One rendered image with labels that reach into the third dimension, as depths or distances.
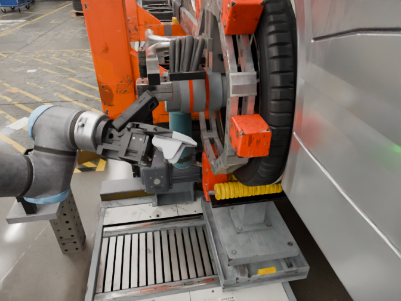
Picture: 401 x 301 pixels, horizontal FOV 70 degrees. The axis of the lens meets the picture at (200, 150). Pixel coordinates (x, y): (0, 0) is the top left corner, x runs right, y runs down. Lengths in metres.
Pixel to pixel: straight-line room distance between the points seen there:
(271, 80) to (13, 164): 0.56
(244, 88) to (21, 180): 0.51
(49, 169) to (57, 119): 0.11
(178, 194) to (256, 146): 1.06
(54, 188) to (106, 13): 0.82
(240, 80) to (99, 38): 0.80
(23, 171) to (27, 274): 1.02
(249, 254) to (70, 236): 0.84
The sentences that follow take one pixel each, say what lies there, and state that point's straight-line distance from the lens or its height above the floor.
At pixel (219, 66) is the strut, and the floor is 0.93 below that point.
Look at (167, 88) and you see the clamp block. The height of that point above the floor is 0.94.
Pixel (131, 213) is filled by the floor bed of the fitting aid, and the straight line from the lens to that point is 1.61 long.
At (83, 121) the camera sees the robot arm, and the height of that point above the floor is 0.91.
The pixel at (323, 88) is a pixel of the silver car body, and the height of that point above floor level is 1.02.
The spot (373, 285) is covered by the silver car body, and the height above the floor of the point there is 0.82.
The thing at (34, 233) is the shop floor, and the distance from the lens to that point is 1.81.
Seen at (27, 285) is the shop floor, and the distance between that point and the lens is 1.60.
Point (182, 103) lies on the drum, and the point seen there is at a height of 0.84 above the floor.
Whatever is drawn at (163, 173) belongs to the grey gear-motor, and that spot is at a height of 0.36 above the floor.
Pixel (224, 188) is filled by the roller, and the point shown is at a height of 0.53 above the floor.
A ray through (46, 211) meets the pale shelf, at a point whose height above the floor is 0.45.
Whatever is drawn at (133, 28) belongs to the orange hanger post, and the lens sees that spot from 3.29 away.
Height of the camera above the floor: 1.19
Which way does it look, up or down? 33 degrees down
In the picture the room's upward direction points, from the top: straight up
